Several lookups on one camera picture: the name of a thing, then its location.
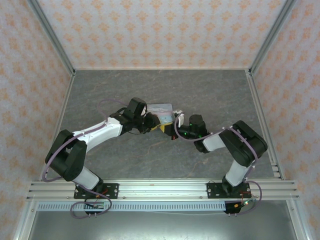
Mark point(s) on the aluminium frame leg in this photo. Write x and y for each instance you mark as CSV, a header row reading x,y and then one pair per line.
x,y
300,222
25,222

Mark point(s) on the long aluminium base rail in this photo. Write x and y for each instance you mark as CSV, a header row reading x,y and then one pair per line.
x,y
162,190

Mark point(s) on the small electronics board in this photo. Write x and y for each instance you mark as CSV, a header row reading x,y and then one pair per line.
x,y
246,203
96,205

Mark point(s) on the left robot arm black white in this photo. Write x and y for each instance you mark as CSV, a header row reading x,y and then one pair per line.
x,y
75,162

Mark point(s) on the cartoon print tin box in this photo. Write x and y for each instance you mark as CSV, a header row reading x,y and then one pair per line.
x,y
161,110

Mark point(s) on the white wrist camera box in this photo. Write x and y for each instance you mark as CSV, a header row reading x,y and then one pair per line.
x,y
181,117
144,111

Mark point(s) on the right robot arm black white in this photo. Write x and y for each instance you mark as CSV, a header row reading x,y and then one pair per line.
x,y
247,145

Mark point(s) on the grey metal shelf panel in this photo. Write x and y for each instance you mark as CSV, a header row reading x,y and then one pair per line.
x,y
162,227

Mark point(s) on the aluminium corner frame post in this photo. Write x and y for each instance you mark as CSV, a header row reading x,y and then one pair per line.
x,y
51,35
271,35

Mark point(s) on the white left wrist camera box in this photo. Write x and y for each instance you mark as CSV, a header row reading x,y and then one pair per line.
x,y
144,111

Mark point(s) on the aluminium table side rail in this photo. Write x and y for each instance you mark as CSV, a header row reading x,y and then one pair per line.
x,y
258,100
65,100

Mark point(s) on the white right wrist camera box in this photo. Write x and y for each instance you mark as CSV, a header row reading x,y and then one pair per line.
x,y
181,117

